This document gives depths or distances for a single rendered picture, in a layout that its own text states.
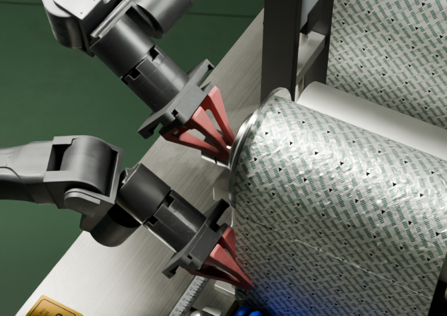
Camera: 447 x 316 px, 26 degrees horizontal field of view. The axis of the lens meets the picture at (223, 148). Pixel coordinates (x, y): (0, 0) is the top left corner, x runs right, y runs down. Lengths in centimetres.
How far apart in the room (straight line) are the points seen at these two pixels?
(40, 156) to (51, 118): 175
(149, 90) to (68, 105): 185
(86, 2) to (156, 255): 48
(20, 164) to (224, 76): 61
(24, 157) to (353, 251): 40
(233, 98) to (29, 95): 141
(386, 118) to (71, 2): 39
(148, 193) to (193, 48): 195
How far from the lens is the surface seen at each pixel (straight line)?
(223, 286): 139
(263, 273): 116
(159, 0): 110
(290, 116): 105
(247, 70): 170
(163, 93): 108
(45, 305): 138
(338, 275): 109
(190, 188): 152
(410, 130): 116
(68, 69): 304
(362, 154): 102
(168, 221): 115
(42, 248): 260
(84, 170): 113
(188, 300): 139
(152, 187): 115
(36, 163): 115
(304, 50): 150
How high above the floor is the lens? 207
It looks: 48 degrees down
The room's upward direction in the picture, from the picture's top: straight up
